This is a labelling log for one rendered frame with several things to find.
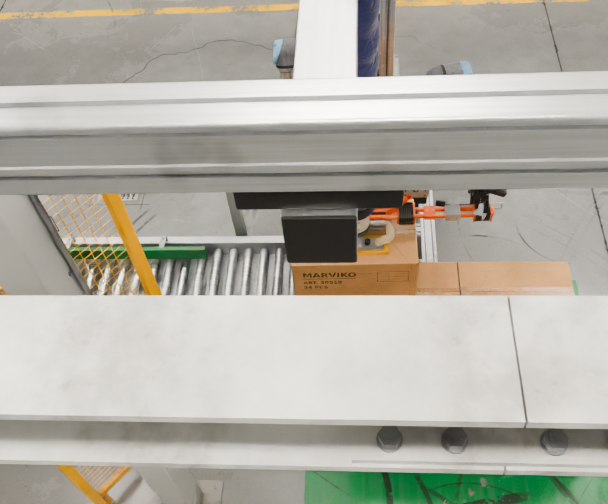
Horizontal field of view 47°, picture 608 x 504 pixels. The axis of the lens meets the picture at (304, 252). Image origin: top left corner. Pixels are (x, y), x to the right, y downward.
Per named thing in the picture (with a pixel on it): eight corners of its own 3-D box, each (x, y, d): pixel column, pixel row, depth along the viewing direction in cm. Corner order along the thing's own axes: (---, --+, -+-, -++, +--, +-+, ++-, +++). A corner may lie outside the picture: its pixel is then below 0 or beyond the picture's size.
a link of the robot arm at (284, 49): (309, 147, 364) (301, 39, 340) (281, 150, 364) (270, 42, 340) (309, 140, 375) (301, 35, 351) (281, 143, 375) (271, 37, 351)
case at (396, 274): (297, 311, 364) (290, 266, 332) (300, 249, 388) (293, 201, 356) (414, 309, 360) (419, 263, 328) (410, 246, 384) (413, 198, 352)
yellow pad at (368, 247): (317, 256, 335) (316, 249, 331) (317, 239, 341) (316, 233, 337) (389, 254, 332) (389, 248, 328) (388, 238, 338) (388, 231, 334)
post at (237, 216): (244, 278, 462) (219, 173, 382) (245, 269, 466) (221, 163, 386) (255, 278, 461) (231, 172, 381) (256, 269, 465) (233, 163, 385)
